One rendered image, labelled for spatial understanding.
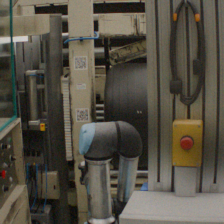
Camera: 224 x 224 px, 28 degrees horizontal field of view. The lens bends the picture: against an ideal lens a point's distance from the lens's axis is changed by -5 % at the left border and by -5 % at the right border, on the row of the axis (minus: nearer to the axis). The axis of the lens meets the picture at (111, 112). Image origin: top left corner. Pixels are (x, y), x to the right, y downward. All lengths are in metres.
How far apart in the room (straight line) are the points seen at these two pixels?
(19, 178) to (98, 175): 0.77
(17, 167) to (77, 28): 0.82
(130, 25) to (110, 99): 0.57
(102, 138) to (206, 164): 0.48
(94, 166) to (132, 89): 0.71
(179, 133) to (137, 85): 1.09
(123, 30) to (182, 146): 1.53
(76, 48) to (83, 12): 0.20
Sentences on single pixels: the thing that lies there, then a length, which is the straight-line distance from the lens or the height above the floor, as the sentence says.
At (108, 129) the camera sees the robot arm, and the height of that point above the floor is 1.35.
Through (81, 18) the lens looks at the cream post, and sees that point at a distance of 2.50.
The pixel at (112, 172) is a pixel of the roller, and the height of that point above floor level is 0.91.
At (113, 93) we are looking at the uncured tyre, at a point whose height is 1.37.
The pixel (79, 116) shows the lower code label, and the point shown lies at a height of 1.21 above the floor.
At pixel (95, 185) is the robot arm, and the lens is 1.78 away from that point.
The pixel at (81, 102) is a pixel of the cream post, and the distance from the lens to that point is 2.54.
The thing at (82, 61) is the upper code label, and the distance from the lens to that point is 2.51.
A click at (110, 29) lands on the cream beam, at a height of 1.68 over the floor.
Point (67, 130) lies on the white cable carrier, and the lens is 2.60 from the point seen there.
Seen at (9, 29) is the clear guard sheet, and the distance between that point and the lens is 2.28.
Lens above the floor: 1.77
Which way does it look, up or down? 12 degrees down
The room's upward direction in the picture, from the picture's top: 2 degrees counter-clockwise
